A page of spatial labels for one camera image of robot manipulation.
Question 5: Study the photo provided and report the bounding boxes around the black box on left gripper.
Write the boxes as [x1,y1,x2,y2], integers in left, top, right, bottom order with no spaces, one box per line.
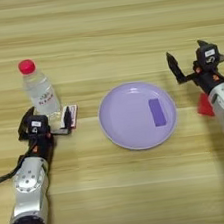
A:
[24,112,52,137]

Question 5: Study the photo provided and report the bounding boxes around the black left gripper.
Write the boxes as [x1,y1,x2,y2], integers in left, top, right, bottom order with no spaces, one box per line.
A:
[14,101,79,164]

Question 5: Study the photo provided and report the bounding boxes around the red and white small box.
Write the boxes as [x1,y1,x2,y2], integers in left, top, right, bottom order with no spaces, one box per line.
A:
[57,103,81,131]

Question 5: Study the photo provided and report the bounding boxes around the clear water bottle red cap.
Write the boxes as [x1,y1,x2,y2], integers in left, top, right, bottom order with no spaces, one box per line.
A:
[16,55,65,124]

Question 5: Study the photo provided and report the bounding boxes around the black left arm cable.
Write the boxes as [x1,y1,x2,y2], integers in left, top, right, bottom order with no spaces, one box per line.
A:
[0,143,44,224]

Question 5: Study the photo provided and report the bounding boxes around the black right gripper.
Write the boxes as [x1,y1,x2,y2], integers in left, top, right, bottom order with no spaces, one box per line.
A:
[164,37,224,101]

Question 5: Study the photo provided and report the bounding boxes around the red cube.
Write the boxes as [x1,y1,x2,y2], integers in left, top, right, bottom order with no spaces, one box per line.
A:
[194,91,217,120]

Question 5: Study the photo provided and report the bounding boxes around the purple round plate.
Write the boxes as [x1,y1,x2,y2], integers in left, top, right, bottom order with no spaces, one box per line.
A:
[93,77,182,156]

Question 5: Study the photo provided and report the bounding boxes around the purple rectangular block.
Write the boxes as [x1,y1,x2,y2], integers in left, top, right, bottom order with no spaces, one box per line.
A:
[147,96,169,129]

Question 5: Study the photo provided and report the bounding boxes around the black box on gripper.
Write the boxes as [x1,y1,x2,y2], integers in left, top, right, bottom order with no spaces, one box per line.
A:
[194,42,223,72]
[24,112,52,137]

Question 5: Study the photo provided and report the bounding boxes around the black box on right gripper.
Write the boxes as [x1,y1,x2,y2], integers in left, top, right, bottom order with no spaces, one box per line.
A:
[194,42,223,72]

